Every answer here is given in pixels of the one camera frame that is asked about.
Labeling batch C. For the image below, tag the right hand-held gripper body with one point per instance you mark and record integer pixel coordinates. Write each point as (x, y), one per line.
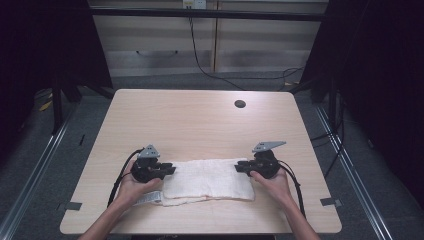
(266, 165)

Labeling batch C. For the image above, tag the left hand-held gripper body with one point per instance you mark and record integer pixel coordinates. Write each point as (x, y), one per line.
(145, 170)

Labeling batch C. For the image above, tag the white towel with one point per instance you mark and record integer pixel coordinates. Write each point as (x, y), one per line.
(206, 180)

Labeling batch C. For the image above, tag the person's left hand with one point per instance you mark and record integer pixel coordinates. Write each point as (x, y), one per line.
(131, 191)

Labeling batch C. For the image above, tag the person's right hand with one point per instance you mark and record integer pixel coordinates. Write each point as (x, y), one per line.
(276, 190)

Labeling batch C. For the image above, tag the black table grommet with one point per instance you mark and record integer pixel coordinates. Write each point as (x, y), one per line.
(240, 103)

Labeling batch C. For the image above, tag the small black floor strip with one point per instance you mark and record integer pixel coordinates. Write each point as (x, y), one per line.
(82, 140)

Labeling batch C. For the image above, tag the grey tape piece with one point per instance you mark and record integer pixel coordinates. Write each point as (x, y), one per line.
(331, 202)
(73, 206)

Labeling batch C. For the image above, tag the black metal stand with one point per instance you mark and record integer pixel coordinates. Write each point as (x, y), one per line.
(57, 110)

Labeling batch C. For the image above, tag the yellow floor tape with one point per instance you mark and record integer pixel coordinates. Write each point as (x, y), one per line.
(45, 106)

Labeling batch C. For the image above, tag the black curtain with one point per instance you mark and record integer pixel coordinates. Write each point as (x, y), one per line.
(43, 50)
(376, 83)

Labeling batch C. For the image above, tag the black horizontal bar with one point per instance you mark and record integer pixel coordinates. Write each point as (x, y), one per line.
(206, 14)

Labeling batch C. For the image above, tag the white power outlet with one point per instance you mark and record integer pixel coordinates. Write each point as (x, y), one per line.
(194, 4)

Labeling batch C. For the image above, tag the metal floor rail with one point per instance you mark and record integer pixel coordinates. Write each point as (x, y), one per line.
(36, 173)
(353, 173)

